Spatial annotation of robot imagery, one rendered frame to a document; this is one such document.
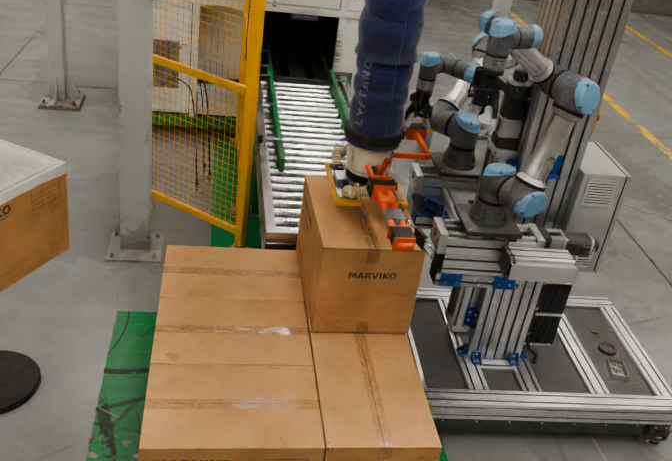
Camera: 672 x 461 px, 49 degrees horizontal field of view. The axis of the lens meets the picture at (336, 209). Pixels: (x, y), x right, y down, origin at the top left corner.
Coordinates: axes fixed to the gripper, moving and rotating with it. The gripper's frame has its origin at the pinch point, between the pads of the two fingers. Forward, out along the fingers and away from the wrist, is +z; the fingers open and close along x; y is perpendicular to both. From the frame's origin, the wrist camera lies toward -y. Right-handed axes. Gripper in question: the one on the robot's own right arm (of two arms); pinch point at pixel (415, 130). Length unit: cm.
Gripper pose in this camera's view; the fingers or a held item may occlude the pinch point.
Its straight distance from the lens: 327.2
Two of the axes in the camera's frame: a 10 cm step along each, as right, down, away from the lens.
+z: -1.3, 8.7, 4.8
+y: 1.5, 5.0, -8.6
